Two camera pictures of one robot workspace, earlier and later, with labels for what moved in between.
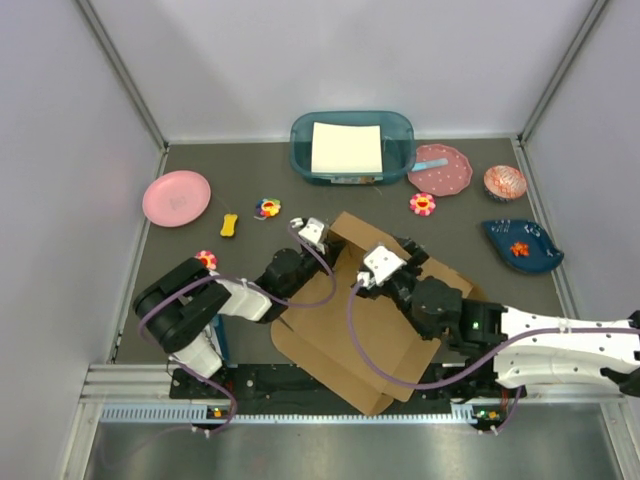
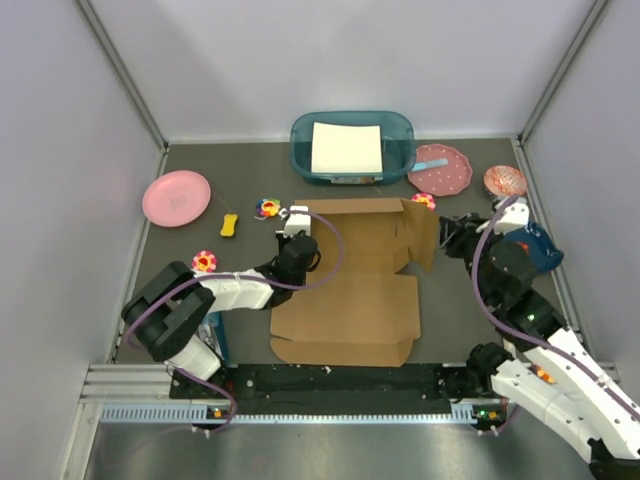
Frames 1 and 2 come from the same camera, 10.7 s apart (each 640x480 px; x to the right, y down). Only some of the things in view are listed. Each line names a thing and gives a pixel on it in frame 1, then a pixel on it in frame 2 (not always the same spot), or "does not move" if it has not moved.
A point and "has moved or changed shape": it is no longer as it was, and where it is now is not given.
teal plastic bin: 398,144 does not move
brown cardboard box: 355,344 has moved or changed shape
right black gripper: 417,256 → 454,231
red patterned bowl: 504,183 does not move
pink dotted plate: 443,180 does not move
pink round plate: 176,199 does not move
